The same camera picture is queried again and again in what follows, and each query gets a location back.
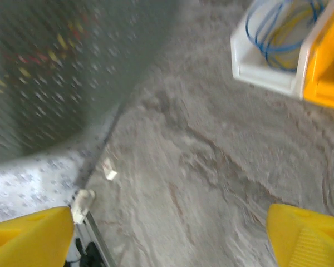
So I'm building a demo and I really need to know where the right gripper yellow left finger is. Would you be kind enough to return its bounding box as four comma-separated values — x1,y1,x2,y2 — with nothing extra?
0,206,75,267

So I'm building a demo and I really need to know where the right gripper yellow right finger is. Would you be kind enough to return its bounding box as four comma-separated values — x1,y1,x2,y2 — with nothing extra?
267,203,334,267

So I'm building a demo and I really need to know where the dark grey cable spool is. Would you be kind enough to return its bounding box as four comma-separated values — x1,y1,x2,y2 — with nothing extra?
0,0,184,167

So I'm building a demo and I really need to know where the small white paper scrap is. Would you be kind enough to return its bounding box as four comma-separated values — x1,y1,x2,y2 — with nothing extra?
102,157,118,181

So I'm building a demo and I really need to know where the white plastic bin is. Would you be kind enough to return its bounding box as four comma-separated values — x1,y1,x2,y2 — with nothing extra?
230,0,334,101

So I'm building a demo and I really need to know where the yellow plastic bin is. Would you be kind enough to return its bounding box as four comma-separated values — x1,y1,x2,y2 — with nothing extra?
303,0,334,112

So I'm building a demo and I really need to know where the small white plastic bracket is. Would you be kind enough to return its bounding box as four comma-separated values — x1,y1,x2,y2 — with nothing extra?
71,188,96,225

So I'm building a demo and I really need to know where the aluminium table edge rail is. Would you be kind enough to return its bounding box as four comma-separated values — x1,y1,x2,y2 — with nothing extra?
69,102,126,267

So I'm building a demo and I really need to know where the coiled yellow cable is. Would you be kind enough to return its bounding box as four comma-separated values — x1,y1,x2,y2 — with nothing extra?
264,0,321,70

